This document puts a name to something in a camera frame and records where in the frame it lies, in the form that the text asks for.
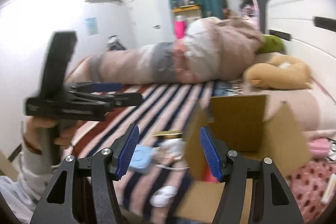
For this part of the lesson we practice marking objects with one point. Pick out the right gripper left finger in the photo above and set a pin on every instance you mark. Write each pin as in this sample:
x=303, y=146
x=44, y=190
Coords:
x=82, y=191

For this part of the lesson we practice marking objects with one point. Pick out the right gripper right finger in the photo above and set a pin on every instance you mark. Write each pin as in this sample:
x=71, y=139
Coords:
x=272, y=200

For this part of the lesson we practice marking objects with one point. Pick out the light blue square device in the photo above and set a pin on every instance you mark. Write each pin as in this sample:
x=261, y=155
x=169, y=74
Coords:
x=141, y=159

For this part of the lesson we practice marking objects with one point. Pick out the grey sleeve forearm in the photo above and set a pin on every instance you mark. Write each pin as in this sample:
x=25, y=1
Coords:
x=23, y=195

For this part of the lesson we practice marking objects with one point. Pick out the person's left hand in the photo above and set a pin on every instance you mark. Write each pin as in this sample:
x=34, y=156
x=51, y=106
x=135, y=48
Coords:
x=37, y=127

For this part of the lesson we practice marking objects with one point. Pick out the black phone on gripper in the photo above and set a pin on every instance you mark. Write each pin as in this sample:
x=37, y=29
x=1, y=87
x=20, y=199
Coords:
x=60, y=52

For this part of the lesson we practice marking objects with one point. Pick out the striped bed blanket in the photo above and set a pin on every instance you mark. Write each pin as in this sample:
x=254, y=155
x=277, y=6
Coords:
x=165, y=107

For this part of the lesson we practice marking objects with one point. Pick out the pink folded towel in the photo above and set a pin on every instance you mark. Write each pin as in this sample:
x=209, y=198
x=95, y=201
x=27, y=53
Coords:
x=319, y=148

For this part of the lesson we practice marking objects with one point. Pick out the gold rectangular box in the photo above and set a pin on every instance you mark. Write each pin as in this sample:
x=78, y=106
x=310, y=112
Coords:
x=168, y=134

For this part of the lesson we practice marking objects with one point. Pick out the cardboard box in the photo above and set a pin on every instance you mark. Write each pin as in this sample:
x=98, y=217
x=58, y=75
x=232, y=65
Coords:
x=238, y=121

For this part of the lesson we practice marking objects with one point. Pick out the white door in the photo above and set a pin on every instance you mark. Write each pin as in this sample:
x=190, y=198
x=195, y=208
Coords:
x=147, y=22

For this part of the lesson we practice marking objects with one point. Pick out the pink tumbler cup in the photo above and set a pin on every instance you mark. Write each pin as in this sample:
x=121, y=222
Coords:
x=179, y=26

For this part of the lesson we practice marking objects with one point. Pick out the rolled patchwork quilt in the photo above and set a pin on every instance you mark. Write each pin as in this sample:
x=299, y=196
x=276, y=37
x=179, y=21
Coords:
x=212, y=49

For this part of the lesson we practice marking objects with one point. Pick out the tan plush toy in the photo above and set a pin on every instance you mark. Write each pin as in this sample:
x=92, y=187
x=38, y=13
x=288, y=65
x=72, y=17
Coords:
x=281, y=72

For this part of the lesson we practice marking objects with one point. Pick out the green plush toy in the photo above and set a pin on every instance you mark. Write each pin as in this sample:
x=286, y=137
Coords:
x=272, y=44

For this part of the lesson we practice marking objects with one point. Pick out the white bed headboard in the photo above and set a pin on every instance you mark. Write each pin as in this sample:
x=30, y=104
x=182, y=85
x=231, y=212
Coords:
x=310, y=25

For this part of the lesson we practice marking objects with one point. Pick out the blue wall poster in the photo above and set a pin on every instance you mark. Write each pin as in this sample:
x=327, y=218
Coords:
x=92, y=26

